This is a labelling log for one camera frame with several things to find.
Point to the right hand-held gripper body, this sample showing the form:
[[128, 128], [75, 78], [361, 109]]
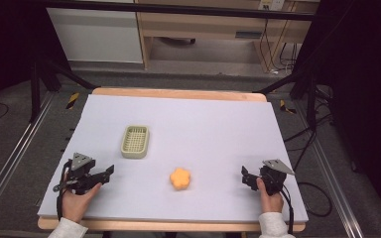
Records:
[[273, 177]]

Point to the white cabinet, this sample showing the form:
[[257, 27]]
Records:
[[96, 33]]

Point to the beige plastic basket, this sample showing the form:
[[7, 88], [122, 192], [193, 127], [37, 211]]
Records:
[[135, 141]]

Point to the black metal frame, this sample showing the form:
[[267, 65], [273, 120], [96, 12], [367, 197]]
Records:
[[178, 10]]

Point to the wooden desk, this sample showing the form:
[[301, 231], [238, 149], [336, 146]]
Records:
[[218, 26]]

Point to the person's left hand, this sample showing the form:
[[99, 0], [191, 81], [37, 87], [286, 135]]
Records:
[[77, 204]]

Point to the white foam mat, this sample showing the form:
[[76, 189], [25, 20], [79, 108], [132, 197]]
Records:
[[191, 139]]

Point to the wooden table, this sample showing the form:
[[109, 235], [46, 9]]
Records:
[[178, 93]]

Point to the orange flower-shaped sponge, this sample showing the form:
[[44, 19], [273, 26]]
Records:
[[180, 178]]

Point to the metal floor rail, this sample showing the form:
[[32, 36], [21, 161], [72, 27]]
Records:
[[13, 155], [334, 178]]

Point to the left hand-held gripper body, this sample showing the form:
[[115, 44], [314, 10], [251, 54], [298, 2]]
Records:
[[79, 172]]

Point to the person's right hand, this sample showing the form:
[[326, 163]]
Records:
[[268, 198]]

